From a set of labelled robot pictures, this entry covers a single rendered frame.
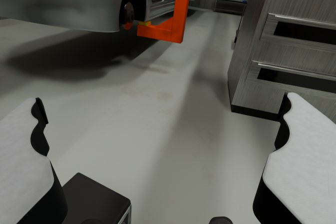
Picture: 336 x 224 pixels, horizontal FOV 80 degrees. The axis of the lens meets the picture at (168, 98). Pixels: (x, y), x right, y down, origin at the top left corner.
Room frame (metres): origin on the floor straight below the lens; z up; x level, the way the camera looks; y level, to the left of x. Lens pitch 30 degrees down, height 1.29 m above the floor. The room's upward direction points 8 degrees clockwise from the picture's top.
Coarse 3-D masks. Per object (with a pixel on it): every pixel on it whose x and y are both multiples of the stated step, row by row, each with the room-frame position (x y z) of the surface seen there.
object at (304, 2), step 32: (256, 0) 2.44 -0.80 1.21; (288, 0) 2.04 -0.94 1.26; (320, 0) 2.00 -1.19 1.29; (256, 32) 2.06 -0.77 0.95; (288, 32) 1.99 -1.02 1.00; (320, 32) 1.96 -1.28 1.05; (256, 64) 2.02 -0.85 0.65; (288, 64) 2.01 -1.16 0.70; (320, 64) 1.97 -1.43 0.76; (256, 96) 2.03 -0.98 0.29; (320, 96) 1.92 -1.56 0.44
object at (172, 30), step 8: (176, 0) 2.96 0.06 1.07; (184, 0) 2.94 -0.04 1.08; (176, 8) 2.96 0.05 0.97; (184, 8) 2.94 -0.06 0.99; (176, 16) 2.96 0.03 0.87; (184, 16) 2.94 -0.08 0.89; (144, 24) 3.05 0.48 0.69; (160, 24) 3.01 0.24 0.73; (168, 24) 2.99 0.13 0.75; (176, 24) 2.95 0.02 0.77; (184, 24) 3.03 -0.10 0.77; (144, 32) 3.04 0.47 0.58; (152, 32) 3.02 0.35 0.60; (160, 32) 2.99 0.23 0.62; (168, 32) 2.97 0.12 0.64; (176, 32) 2.95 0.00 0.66; (168, 40) 2.97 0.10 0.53; (176, 40) 2.95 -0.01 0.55
